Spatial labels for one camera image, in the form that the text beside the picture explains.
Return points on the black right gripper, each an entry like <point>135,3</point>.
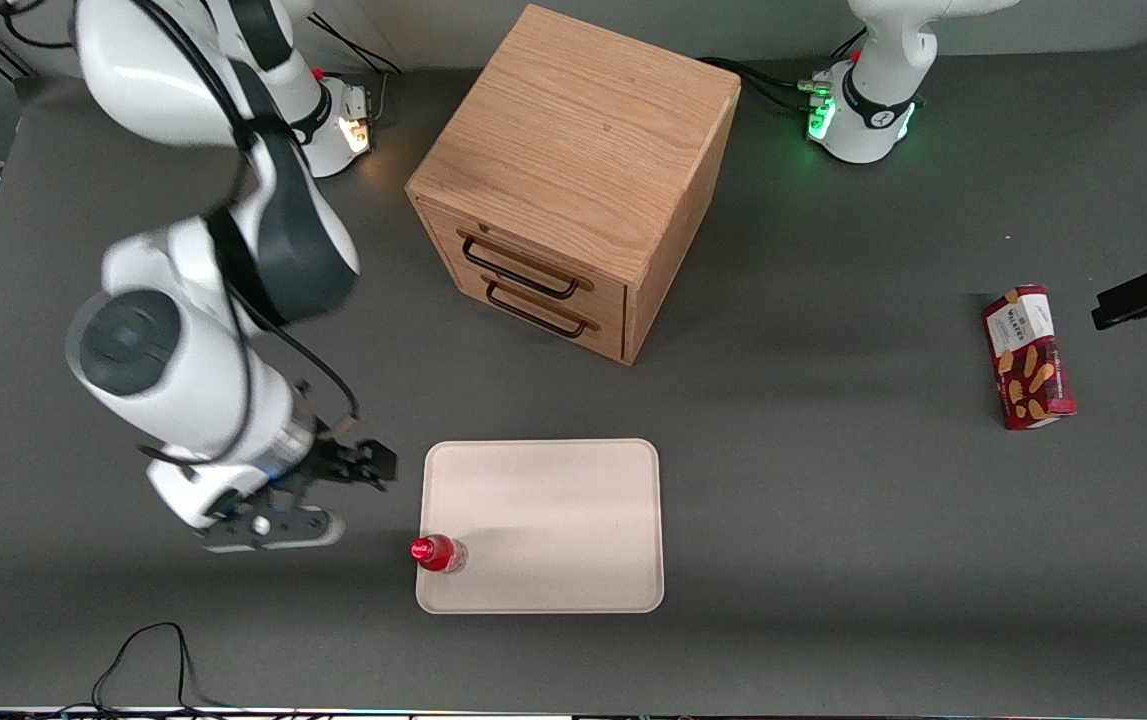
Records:
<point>336,463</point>

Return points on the small red coke bottle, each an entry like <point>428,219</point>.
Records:
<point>436,553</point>

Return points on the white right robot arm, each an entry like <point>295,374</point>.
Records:
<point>183,380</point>

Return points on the beige rectangular tray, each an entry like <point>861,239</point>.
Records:
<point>553,520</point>

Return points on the red tartan shortbread box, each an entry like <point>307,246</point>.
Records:
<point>1028,360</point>

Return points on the wooden drawer front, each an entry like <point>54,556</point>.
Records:
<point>608,303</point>
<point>608,342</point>

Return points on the wooden drawer cabinet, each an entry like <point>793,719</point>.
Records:
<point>573,130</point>

